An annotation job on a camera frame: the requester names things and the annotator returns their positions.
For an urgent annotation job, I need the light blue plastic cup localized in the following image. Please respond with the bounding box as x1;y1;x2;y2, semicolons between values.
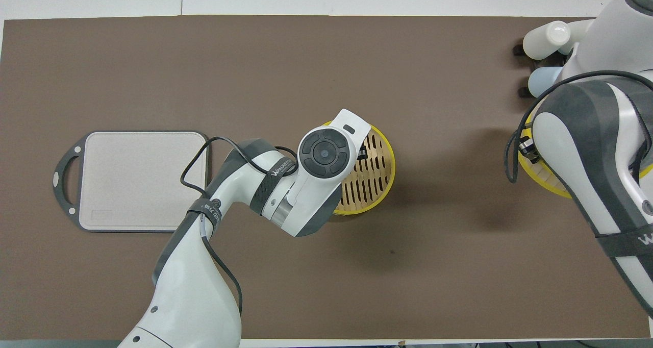
528;66;565;98

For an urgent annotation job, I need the yellow bamboo steamer base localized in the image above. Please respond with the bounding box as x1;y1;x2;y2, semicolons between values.
322;121;396;216

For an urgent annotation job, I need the black cup rack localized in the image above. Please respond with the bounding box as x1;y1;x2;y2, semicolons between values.
513;43;569;99

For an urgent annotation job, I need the brown table mat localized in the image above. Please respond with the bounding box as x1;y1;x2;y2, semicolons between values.
0;15;651;340

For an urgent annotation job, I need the white plastic cup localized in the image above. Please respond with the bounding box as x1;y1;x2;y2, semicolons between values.
523;20;571;61
560;20;593;55

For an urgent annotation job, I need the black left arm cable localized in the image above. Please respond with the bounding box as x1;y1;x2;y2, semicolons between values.
180;136;299;318

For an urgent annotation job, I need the grey cutting board dark frame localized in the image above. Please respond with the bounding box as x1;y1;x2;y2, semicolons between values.
53;130;211;234

